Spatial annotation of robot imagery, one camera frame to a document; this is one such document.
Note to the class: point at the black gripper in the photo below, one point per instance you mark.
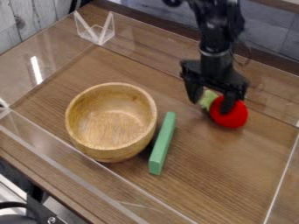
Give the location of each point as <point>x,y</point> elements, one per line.
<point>211,75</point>

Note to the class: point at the red plush strawberry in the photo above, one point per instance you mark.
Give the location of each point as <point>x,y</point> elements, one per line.
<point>235,118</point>

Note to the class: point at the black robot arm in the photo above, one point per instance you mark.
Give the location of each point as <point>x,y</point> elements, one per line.
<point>221,23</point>

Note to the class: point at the green rectangular block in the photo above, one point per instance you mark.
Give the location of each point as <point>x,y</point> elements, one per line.
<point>162,144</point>

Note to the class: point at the wooden bowl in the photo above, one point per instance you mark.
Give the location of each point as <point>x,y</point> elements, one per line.
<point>111,121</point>

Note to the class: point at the clear acrylic tray wall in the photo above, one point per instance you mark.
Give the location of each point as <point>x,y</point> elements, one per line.
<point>226,176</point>

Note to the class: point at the black clamp bracket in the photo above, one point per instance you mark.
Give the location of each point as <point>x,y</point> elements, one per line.
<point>43,215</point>

